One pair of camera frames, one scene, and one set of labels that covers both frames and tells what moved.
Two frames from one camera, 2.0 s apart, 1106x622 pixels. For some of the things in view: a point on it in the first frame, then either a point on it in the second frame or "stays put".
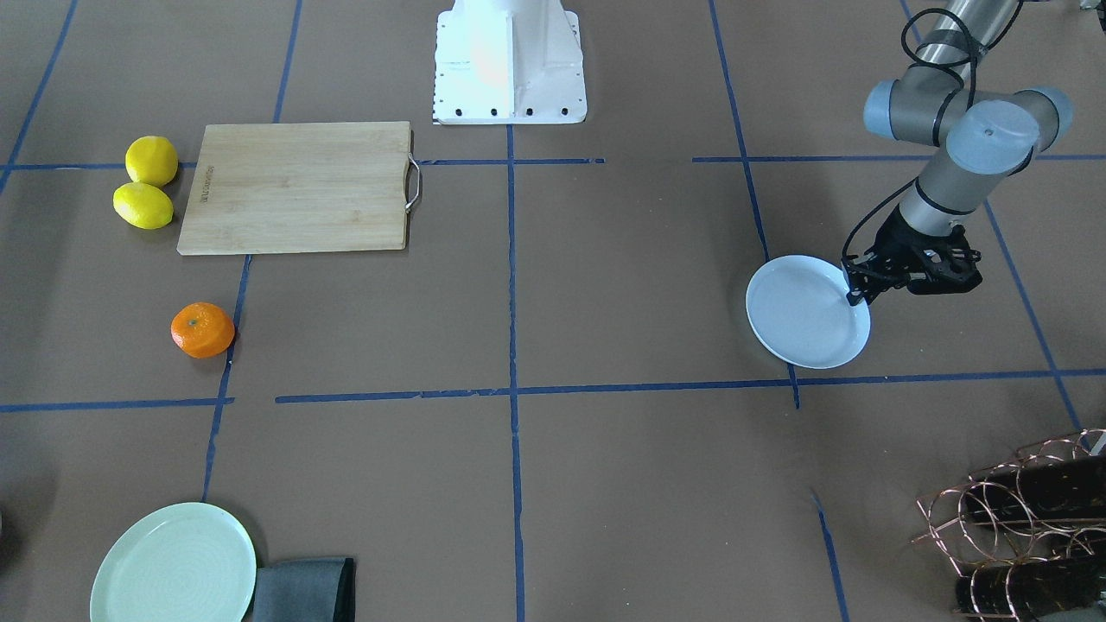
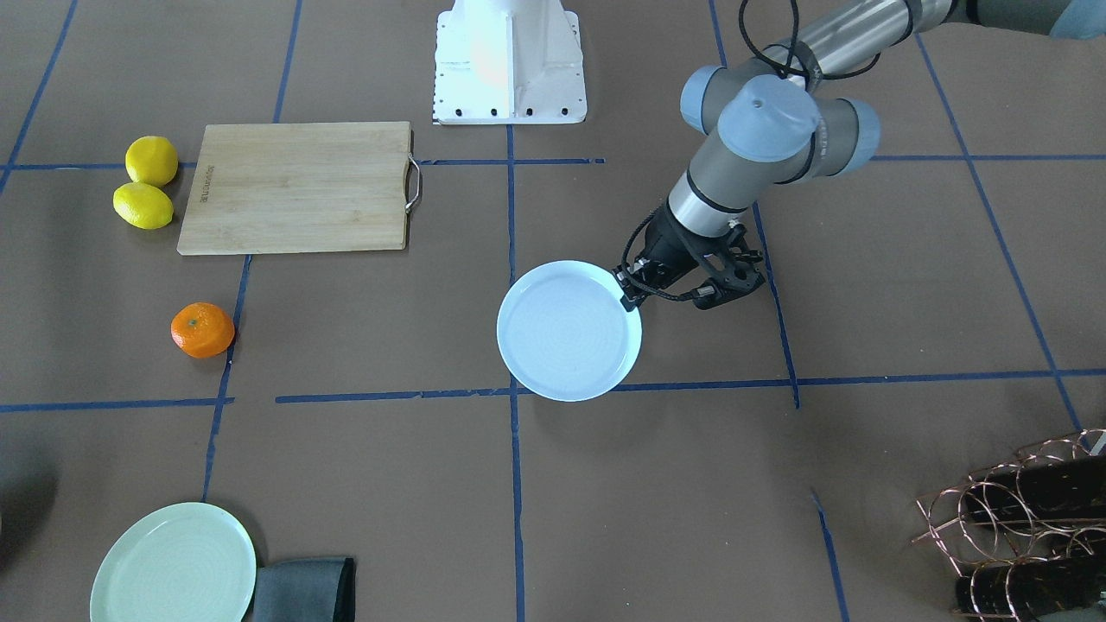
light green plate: (186, 562) stays put
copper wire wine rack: (1027, 534) stays put
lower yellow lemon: (151, 160) stays put
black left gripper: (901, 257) → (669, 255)
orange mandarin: (201, 330) stays put
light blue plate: (799, 307) → (563, 333)
